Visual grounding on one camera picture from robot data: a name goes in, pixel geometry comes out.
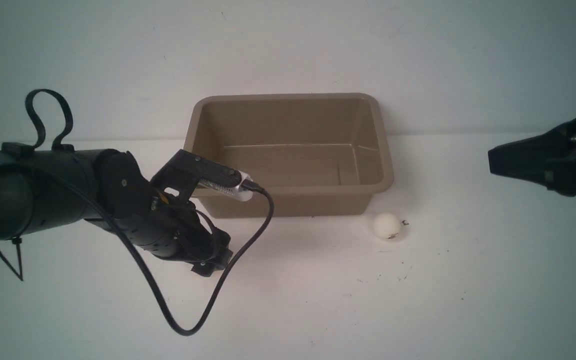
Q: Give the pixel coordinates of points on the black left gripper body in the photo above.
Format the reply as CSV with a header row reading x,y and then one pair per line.
x,y
168,231

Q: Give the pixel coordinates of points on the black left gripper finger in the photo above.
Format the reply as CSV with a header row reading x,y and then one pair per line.
x,y
219,262

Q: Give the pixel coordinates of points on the tan plastic storage bin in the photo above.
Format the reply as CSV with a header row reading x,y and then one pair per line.
x,y
318,154

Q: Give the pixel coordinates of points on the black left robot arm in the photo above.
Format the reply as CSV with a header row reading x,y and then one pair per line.
x,y
30,202

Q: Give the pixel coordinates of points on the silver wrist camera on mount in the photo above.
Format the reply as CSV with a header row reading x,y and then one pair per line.
x,y
186,171

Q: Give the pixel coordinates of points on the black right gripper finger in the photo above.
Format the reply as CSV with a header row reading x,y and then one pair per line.
x,y
533,159

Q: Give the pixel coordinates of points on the white ping-pong ball with logo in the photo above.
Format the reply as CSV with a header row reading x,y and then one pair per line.
x,y
386,226

